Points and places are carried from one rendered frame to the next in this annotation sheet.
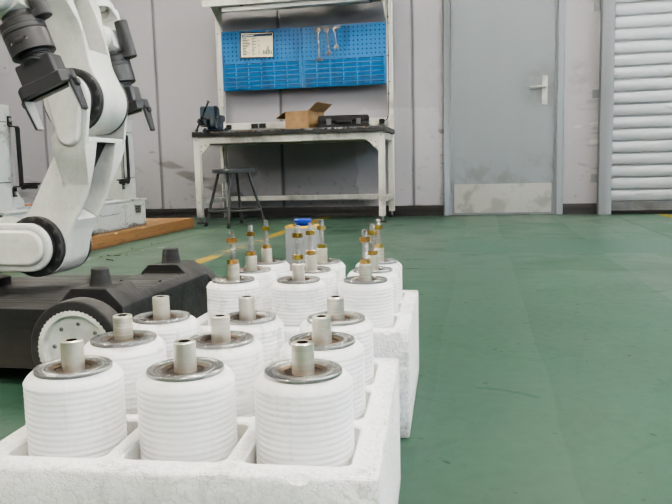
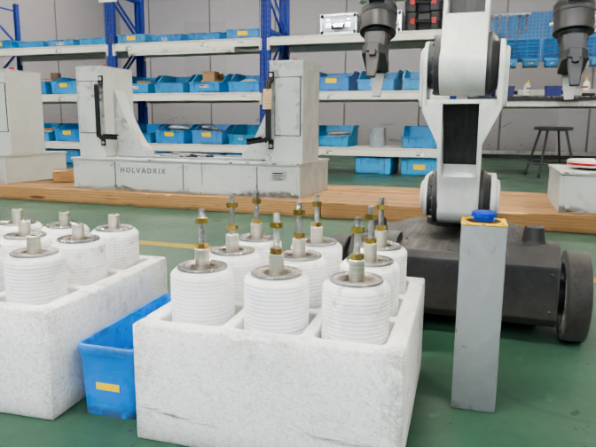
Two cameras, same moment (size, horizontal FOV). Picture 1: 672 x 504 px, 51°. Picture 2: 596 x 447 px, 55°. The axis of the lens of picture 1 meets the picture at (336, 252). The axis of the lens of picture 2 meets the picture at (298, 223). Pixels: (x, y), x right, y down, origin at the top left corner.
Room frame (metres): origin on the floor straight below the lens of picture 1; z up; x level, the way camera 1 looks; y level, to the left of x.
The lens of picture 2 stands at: (1.44, -0.87, 0.46)
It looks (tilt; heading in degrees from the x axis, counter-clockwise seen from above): 10 degrees down; 97
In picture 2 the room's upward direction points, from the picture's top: straight up
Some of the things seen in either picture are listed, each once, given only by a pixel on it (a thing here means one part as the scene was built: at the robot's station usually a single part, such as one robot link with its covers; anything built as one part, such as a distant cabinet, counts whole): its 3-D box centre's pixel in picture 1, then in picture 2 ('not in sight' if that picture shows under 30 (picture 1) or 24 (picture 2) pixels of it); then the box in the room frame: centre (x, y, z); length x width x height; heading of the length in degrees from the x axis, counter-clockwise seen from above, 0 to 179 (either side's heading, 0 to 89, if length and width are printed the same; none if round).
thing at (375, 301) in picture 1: (366, 332); (203, 324); (1.20, -0.05, 0.16); 0.10 x 0.10 x 0.18
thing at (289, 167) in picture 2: not in sight; (200, 126); (0.44, 2.51, 0.45); 1.45 x 0.57 x 0.74; 168
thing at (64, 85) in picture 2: not in sight; (77, 86); (-2.00, 5.67, 0.90); 0.50 x 0.38 x 0.21; 79
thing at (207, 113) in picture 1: (211, 117); not in sight; (5.85, 1.00, 0.87); 0.41 x 0.17 x 0.25; 168
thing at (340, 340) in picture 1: (322, 341); not in sight; (0.78, 0.02, 0.25); 0.08 x 0.08 x 0.01
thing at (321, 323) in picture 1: (321, 330); not in sight; (0.78, 0.02, 0.26); 0.02 x 0.02 x 0.03
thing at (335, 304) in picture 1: (335, 309); (34, 245); (0.89, 0.00, 0.26); 0.02 x 0.02 x 0.03
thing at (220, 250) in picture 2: (298, 280); (232, 250); (1.22, 0.07, 0.25); 0.08 x 0.08 x 0.01
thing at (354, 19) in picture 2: not in sight; (343, 27); (1.16, 5.00, 1.42); 0.43 x 0.37 x 0.19; 76
